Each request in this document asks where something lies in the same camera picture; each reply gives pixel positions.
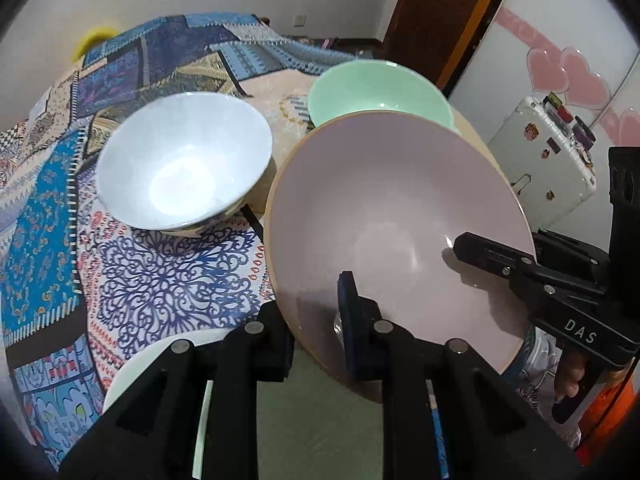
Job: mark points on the orange cloth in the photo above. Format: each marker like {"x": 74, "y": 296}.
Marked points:
{"x": 607, "y": 410}

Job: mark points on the white suitcase with stickers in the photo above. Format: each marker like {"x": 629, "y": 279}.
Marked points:
{"x": 540, "y": 170}

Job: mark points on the white plate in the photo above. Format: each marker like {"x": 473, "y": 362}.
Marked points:
{"x": 135, "y": 375}

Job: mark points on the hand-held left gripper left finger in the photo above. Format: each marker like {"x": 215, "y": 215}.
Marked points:
{"x": 272, "y": 340}

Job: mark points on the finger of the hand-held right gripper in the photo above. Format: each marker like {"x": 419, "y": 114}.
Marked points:
{"x": 485, "y": 252}
{"x": 570, "y": 257}

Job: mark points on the green plate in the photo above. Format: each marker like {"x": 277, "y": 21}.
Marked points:
{"x": 310, "y": 420}

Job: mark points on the white bowl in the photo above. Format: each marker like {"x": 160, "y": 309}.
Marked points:
{"x": 185, "y": 160}

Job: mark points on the blue patchwork blanket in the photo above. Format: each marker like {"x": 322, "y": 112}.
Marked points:
{"x": 150, "y": 285}

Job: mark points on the white wardrobe with pink hearts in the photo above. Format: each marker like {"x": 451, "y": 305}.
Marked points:
{"x": 575, "y": 20}

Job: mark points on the wooden door frame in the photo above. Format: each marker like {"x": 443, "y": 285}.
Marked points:
{"x": 440, "y": 10}

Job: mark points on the green bowl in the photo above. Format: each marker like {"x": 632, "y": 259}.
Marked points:
{"x": 375, "y": 85}

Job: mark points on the white wall socket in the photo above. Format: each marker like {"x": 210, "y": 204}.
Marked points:
{"x": 299, "y": 20}

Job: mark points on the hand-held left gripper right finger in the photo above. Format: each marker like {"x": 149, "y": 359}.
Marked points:
{"x": 350, "y": 310}

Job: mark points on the person's right hand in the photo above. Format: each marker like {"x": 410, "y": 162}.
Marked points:
{"x": 570, "y": 372}

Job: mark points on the pink bowl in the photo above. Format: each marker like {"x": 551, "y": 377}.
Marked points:
{"x": 390, "y": 200}

